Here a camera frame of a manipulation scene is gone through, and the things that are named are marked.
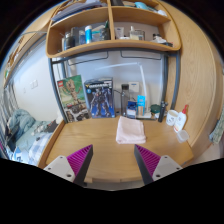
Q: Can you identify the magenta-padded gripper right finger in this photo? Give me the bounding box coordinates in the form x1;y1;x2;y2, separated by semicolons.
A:
133;143;184;187

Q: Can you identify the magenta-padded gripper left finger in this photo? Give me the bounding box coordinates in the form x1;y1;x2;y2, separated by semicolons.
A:
42;143;95;188

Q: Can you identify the pink towel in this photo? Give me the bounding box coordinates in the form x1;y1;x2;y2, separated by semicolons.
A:
115;115;147;145

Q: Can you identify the small clear plastic cup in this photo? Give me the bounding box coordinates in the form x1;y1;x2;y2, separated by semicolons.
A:
175;129;190;144

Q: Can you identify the white bottle with red cap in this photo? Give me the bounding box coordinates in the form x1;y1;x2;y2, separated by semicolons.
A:
173;104;190;134

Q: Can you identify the dark green round container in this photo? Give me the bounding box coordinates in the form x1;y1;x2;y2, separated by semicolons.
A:
149;103;162;115

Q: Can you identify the small dark blue carton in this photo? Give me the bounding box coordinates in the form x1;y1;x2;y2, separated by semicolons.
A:
126;100;138;120

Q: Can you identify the light blue slim box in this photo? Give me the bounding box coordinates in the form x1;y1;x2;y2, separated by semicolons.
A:
136;95;147;117

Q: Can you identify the bed with blue-green bedding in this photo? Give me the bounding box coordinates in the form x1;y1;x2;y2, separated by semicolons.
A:
0;108;59;166

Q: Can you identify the green tree-figure toy box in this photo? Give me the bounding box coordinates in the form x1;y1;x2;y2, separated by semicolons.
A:
56;74;92;123

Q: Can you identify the clear bottle with black cap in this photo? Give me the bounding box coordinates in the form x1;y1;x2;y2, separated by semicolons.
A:
120;83;130;116

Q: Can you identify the blue robot model kit box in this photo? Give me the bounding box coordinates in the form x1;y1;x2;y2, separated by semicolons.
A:
83;77;116;119

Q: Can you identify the green hanging cloth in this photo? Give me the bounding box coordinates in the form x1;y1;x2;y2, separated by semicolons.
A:
208;106;224;145

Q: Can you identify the wooden shelf unit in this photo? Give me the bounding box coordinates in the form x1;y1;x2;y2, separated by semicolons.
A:
45;0;183;60

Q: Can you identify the black cylindrical handle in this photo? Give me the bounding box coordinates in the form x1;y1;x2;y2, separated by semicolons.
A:
157;100;168;123

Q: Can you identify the white wall socket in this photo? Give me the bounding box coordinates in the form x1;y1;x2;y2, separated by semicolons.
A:
128;81;140;93

